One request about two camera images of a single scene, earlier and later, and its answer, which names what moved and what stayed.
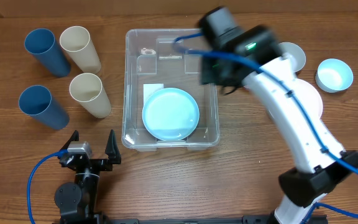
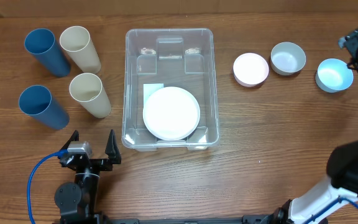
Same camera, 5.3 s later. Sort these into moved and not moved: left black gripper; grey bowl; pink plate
Moved: pink plate
Not moved: left black gripper; grey bowl
